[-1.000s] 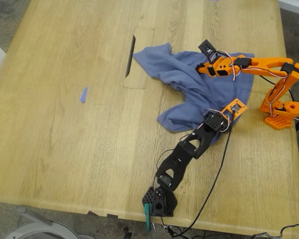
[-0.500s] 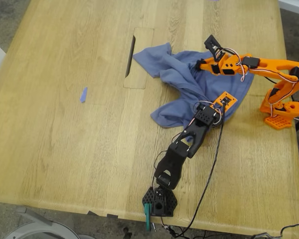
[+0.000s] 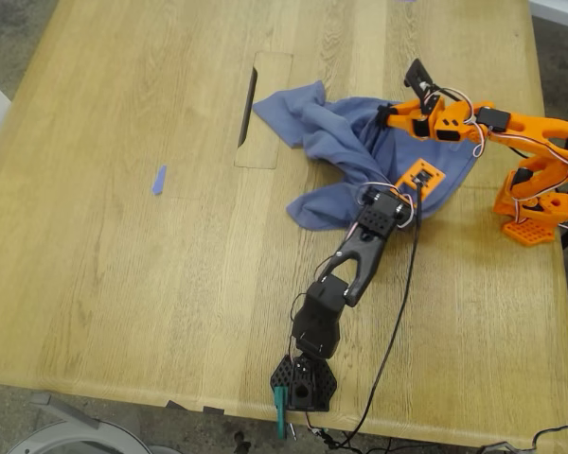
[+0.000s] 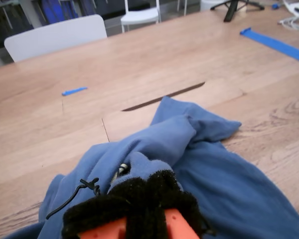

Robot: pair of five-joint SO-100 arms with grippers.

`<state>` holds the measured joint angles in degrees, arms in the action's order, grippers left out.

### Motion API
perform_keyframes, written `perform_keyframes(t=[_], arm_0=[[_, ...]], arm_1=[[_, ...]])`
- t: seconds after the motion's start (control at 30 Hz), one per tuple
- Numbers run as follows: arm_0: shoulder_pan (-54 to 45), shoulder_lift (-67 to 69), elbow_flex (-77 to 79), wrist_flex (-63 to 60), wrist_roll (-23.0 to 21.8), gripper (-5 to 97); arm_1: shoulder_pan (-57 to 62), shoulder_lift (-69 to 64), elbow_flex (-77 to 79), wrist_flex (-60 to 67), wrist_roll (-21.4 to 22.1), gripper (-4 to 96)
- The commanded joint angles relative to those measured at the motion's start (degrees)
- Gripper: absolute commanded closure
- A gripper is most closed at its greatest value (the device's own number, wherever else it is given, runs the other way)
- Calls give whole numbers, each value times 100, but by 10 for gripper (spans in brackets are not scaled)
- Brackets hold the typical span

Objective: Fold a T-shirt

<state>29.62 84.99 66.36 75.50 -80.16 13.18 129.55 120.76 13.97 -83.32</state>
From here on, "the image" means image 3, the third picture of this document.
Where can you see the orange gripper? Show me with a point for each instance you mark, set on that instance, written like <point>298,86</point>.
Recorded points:
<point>409,117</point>

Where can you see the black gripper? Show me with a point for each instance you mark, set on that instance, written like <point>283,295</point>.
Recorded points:
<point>374,195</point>

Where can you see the blue printed T-shirt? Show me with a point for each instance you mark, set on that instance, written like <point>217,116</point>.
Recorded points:
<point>331,137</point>

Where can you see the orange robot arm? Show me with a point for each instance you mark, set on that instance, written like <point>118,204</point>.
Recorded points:
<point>539,127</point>

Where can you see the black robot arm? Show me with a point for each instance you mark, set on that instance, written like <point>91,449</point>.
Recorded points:
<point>322,321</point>

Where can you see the white furniture edge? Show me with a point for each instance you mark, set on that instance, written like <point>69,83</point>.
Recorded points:
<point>563,12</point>

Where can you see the short blue tape piece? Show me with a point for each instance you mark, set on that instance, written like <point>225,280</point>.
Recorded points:
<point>159,180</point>

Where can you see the green table clamp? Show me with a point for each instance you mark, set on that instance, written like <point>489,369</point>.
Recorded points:
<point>280,416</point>

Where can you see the grey round stool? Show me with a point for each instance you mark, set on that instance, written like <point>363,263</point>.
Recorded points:
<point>52,437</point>

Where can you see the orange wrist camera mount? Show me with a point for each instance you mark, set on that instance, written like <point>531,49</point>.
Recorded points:
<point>421,176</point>

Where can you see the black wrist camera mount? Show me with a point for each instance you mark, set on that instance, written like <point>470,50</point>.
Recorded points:
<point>419,78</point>

